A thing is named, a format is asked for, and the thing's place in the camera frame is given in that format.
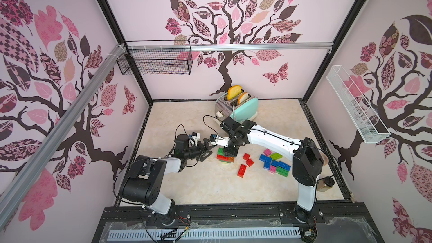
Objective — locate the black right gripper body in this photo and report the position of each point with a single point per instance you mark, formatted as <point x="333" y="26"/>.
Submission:
<point x="230" y="147"/>

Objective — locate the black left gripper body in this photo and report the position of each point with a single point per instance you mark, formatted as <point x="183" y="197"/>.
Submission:
<point x="196" y="152"/>

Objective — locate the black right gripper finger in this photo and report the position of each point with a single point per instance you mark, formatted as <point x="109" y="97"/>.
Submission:
<point x="236" y="147"/>
<point x="228" y="151"/>

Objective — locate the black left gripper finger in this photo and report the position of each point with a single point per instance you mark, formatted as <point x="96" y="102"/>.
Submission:
<point x="206" y="145"/>
<point x="205" y="155"/>

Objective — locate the green long lego brick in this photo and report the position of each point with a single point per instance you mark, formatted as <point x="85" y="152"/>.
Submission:
<point x="220" y="152"/>

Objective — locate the red long lego brick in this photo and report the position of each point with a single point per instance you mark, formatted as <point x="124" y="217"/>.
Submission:
<point x="241" y="171"/>
<point x="223" y="158"/>

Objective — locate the small red lego brick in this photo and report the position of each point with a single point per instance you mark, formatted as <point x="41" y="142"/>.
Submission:
<point x="249" y="162"/>
<point x="246" y="156"/>

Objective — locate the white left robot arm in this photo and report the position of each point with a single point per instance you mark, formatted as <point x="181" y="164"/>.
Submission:
<point x="143" y="182"/>

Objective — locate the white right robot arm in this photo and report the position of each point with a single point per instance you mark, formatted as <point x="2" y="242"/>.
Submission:
<point x="306" y="160"/>

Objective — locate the blue lego brick left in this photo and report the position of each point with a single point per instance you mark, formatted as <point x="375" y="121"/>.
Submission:
<point x="265" y="159"/>

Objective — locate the pink small lego brick top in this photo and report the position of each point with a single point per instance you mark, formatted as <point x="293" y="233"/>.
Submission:
<point x="267" y="152"/>

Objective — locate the blue small lego brick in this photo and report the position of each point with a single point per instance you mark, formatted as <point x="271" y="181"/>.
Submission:
<point x="267" y="165"/>

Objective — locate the lime lego brick right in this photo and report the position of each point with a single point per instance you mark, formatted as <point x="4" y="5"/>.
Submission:
<point x="276" y="156"/>

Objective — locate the pink lego brick lower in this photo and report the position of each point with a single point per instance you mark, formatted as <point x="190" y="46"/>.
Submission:
<point x="272" y="169"/>

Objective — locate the green lego brick right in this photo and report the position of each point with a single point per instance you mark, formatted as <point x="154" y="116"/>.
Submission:
<point x="282" y="172"/>

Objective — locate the blue long lego brick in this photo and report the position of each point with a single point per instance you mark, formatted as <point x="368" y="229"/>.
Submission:
<point x="284" y="166"/>

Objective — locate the mint and cream toaster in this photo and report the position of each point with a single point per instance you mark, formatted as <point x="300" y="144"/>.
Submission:
<point x="248" y="110"/>

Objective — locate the toast slice right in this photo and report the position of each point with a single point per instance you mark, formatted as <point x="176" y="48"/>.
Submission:
<point x="242" y="98"/>

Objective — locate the toast slice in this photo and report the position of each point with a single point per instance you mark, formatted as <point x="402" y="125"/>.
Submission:
<point x="242" y="98"/>
<point x="233" y="92"/>

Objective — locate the toast slice left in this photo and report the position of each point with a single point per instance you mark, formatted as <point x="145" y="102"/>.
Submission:
<point x="233" y="92"/>

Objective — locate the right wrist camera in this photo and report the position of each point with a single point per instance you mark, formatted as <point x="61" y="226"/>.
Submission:
<point x="218" y="140"/>

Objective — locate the white slotted cable duct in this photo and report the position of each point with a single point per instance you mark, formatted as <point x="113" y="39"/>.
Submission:
<point x="206" y="234"/>

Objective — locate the black wire basket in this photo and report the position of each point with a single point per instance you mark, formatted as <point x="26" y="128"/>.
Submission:
<point x="156" y="57"/>

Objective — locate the aluminium rail back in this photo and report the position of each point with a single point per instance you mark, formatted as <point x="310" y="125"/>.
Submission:
<point x="241" y="47"/>

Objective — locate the aluminium rail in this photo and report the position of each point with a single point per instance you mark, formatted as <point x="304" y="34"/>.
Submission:
<point x="22" y="183"/>
<point x="241" y="47"/>

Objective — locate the white wire shelf basket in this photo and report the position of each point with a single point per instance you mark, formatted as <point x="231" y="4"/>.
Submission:
<point x="351" y="91"/>

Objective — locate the aluminium rail left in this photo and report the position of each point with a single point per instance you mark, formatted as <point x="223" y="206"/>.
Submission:
<point x="22" y="183"/>

